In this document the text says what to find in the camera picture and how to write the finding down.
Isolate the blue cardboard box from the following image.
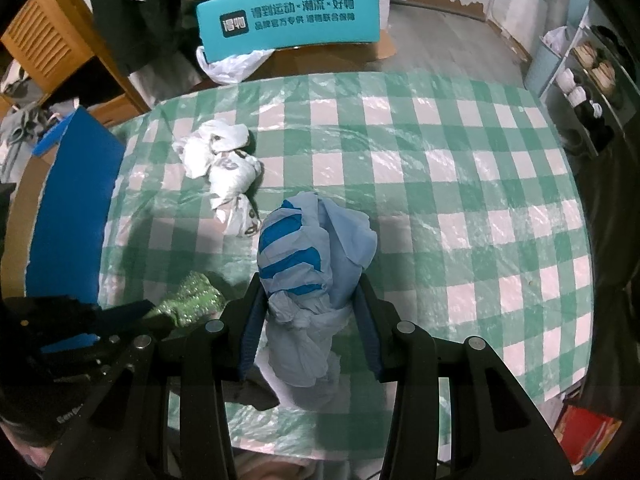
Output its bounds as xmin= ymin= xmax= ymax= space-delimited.
xmin=1 ymin=107 xmax=125 ymax=304

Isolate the white shoe rack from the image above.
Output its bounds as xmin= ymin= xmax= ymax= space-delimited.
xmin=525 ymin=0 xmax=639 ymax=158

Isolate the wooden louvered cabinet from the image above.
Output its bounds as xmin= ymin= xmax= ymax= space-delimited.
xmin=1 ymin=0 xmax=150 ymax=126

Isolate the green glittery cloth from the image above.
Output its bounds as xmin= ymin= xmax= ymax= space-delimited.
xmin=145 ymin=271 xmax=226 ymax=328

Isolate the grey clothes pile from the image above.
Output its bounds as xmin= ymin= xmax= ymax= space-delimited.
xmin=1 ymin=60 xmax=76 ymax=184

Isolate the blue white plastic bag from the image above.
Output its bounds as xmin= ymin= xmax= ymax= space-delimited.
xmin=257 ymin=192 xmax=378 ymax=411

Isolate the green checkered tablecloth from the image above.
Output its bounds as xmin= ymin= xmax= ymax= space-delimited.
xmin=96 ymin=70 xmax=596 ymax=463

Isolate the brown cardboard sheet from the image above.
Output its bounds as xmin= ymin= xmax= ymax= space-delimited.
xmin=192 ymin=29 xmax=397 ymax=92

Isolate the crumpled white plastic bag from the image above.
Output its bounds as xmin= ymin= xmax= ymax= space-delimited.
xmin=172 ymin=119 xmax=262 ymax=237

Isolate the teal printed box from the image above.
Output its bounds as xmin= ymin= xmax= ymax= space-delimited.
xmin=196 ymin=0 xmax=380 ymax=63

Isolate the person's left hand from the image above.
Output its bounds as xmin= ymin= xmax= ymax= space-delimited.
xmin=1 ymin=418 xmax=58 ymax=471

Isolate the red book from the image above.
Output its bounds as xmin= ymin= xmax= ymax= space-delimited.
xmin=553 ymin=404 xmax=622 ymax=476

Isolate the white plastic bag on floor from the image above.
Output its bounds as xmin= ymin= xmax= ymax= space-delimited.
xmin=196 ymin=46 xmax=274 ymax=86

